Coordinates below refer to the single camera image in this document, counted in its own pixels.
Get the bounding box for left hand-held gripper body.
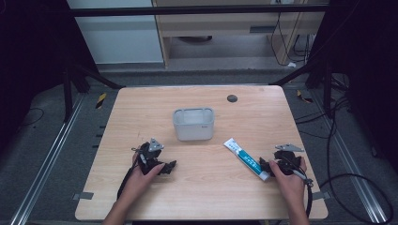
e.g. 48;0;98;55
132;138;165;176

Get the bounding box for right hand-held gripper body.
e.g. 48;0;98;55
273;142;305;176

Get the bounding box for white and teal toothpaste tube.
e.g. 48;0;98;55
222;137;271;182

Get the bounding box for white plastic basket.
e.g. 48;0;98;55
172;107;216;142

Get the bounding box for person's right hand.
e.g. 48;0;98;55
268;157;308;214

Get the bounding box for person's left hand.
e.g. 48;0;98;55
119;151;165;202

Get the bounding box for grey tape piece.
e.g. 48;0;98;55
312;190;331;202
71;191;95;202

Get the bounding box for yellow and black tape strip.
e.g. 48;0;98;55
296;89;314;104
95;92;108;110

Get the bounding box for black metal stand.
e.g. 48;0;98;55
268;55;334;119
61;60;126;124

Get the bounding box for black curtain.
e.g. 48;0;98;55
0;0;100;151
308;0;398;173

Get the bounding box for white cabinet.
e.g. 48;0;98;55
66;0;165;66

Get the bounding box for wooden cabinet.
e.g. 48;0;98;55
152;0;328;68

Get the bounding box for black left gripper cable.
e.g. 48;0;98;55
116;165;140;201

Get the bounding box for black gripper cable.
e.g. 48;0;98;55
116;165;140;201
289;168;314;218

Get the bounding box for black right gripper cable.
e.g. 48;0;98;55
289;168;314;218

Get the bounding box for black looped floor cable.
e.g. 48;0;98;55
318;93;395;225

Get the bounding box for metal floor rail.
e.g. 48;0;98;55
8;93;86;225
308;88;390;224

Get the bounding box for black hanging cables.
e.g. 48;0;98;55
269;0;314;68

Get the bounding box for thin black floor cable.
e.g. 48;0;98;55
18;107;45;128

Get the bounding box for black horizontal frame bar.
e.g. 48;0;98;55
67;4;330;18

